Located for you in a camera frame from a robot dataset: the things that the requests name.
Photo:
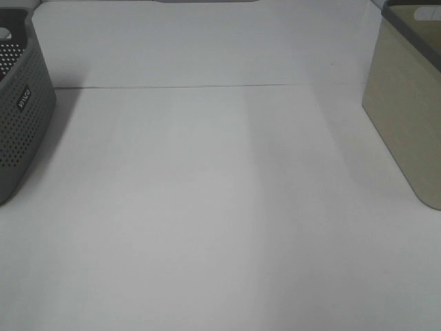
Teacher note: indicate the grey perforated plastic basket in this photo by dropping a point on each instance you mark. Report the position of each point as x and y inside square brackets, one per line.
[28, 98]

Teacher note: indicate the beige bin with grey rim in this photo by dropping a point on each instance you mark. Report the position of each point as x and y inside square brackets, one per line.
[402, 94]

